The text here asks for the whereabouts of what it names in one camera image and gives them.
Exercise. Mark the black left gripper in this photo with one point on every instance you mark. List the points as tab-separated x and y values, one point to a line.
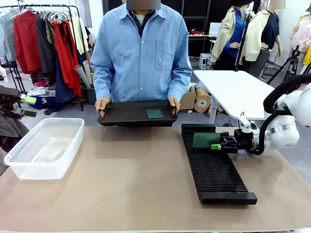
8	97

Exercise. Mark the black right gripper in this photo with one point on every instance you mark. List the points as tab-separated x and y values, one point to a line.
244	140

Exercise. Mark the large green PCB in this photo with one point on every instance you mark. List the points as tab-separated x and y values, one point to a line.
204	140

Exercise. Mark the black plastic tray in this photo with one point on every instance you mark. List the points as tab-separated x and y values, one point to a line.
128	114

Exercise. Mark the person's left forearm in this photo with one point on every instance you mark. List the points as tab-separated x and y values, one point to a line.
178	85

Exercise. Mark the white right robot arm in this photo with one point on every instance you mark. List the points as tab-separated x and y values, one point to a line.
284	132

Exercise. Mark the person's right forearm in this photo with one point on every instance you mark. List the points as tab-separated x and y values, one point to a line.
102	87

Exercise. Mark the person's left hand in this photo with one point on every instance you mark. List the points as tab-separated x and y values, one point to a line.
175	103

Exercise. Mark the person's right hand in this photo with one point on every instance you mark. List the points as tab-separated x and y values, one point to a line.
102	104

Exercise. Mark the white patterned cloth pile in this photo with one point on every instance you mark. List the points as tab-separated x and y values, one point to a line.
40	91

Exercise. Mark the navy cloth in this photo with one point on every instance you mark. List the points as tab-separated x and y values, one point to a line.
49	105

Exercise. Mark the pink cloth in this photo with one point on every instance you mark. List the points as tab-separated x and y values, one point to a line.
41	83

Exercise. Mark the black slotted PCB rack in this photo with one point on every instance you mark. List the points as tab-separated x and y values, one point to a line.
213	170

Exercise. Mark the dark grey fabric bundle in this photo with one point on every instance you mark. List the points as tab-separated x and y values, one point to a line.
11	133

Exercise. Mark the blue denim skirt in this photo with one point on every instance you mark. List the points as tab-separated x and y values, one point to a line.
62	89

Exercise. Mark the clear plastic storage box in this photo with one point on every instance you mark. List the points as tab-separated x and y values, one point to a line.
43	145

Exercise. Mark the brown cardboard spool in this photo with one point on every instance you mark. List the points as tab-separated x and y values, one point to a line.
202	103

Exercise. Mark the white table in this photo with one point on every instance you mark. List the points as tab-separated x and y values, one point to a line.
233	89

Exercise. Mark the dark grey hanging garment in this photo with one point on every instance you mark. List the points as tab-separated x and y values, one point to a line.
45	55

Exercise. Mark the brown cardboard box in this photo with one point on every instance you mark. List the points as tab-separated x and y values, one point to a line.
187	100

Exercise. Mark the red hanging dress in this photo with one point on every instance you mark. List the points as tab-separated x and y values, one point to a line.
64	60

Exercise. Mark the beige paper roll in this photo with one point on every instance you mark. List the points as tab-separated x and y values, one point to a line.
88	70
81	76

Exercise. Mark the red hanging shirt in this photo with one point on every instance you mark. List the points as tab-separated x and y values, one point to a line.
25	43

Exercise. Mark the dark grey bin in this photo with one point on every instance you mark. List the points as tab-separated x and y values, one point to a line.
91	95

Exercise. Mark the grey blue hanging shirt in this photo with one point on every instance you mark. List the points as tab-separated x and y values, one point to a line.
7	36

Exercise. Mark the small green PCB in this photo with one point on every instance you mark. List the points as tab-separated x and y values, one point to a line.
154	113

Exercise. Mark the white computer case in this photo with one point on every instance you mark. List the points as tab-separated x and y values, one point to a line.
204	60

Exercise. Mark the cream hanging garment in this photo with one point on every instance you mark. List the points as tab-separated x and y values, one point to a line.
79	36

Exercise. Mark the black desk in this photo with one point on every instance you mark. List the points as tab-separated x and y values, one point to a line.
196	46

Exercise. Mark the black pole stand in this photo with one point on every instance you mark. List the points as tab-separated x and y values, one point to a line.
243	41

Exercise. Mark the black metal clothes rack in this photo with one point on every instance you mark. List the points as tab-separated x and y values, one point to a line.
56	5

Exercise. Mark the white hanging sheet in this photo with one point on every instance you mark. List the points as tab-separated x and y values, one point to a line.
83	13

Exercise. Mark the mannequin with navy shirt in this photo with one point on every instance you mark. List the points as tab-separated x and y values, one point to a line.
255	36

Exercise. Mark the mannequin with beige jacket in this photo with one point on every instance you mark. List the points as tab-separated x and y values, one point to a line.
226	29

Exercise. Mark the white board panel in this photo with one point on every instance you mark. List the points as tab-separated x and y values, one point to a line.
215	29

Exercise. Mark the person in blue shirt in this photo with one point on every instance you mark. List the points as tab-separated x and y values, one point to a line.
141	60

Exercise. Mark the mannequin with pink top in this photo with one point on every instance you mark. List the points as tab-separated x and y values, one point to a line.
301	31

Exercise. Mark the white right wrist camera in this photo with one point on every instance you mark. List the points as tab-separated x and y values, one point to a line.
246	122

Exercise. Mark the black camera tripod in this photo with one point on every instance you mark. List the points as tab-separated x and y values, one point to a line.
293	57

